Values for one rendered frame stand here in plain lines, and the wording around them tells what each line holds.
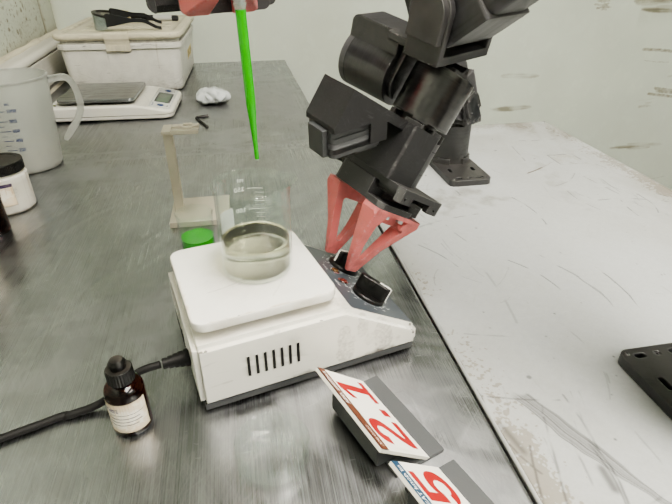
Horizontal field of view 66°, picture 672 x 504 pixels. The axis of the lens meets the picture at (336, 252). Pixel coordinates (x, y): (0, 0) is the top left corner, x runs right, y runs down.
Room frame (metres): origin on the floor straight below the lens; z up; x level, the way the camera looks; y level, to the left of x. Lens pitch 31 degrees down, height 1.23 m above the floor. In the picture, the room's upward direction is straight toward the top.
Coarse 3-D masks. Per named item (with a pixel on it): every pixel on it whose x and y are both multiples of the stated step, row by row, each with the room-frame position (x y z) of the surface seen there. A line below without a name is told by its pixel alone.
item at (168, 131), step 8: (168, 128) 0.66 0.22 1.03; (176, 128) 0.66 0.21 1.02; (184, 128) 0.65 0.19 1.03; (192, 128) 0.66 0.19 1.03; (168, 136) 0.65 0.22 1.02; (168, 144) 0.65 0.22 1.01; (168, 152) 0.65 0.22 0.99; (168, 160) 0.65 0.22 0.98; (176, 160) 0.65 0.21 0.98; (168, 168) 0.65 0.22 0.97; (176, 168) 0.65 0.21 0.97; (176, 176) 0.65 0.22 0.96; (176, 184) 0.65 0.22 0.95; (176, 192) 0.65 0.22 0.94; (176, 200) 0.65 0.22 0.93; (184, 200) 0.69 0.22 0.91; (192, 200) 0.69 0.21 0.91; (200, 200) 0.69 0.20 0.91; (208, 200) 0.69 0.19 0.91; (176, 208) 0.65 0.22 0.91; (176, 224) 0.62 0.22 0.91; (216, 224) 0.63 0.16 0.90
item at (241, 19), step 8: (240, 16) 0.38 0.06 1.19; (240, 24) 0.38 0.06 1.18; (240, 32) 0.38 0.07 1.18; (240, 40) 0.38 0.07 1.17; (248, 40) 0.38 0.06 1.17; (240, 48) 0.38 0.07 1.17; (248, 48) 0.38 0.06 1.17; (240, 56) 0.38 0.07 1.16; (248, 56) 0.38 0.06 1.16; (248, 64) 0.38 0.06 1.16; (248, 72) 0.38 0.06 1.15; (248, 80) 0.38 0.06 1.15; (248, 88) 0.38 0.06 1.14; (248, 96) 0.38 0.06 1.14; (248, 104) 0.38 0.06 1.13; (248, 112) 0.38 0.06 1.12; (256, 128) 0.38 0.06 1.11; (256, 136) 0.38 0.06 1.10; (256, 144) 0.38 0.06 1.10; (256, 152) 0.38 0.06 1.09
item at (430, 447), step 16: (368, 384) 0.32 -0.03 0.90; (384, 384) 0.32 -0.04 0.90; (336, 400) 0.29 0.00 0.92; (384, 400) 0.31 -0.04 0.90; (352, 416) 0.26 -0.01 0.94; (400, 416) 0.29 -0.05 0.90; (352, 432) 0.27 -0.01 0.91; (368, 432) 0.24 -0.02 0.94; (416, 432) 0.27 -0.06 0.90; (368, 448) 0.25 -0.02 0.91; (432, 448) 0.26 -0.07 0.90
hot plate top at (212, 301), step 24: (192, 264) 0.39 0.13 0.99; (216, 264) 0.39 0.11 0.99; (312, 264) 0.39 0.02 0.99; (192, 288) 0.35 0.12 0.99; (216, 288) 0.35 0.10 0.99; (240, 288) 0.35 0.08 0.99; (264, 288) 0.35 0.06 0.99; (288, 288) 0.35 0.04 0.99; (312, 288) 0.35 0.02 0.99; (192, 312) 0.32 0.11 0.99; (216, 312) 0.32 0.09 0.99; (240, 312) 0.32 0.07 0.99; (264, 312) 0.32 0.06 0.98
